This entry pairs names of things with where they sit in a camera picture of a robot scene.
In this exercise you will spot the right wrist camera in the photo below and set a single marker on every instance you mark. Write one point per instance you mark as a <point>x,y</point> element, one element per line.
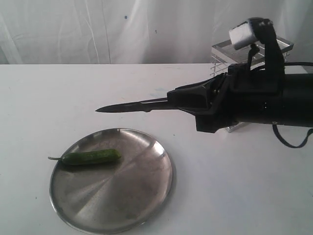
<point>262,30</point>

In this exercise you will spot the chrome wire utensil holder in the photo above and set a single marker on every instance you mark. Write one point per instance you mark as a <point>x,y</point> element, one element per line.
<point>223,54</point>

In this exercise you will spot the black knife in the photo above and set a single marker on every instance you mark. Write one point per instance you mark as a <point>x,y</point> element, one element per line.
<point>139,106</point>

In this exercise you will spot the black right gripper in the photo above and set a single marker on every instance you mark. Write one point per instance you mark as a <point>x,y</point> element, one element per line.
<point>240,95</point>

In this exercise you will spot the green cucumber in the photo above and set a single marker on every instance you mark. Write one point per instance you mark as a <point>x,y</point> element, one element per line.
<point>86,158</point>

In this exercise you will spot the white backdrop curtain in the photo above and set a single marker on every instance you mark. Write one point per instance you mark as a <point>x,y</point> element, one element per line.
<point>139,31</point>

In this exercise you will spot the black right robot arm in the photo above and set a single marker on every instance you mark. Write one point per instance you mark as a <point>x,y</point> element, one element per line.
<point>296,107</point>

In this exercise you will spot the round steel plate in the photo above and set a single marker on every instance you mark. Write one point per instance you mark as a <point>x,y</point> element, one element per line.
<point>105,199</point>

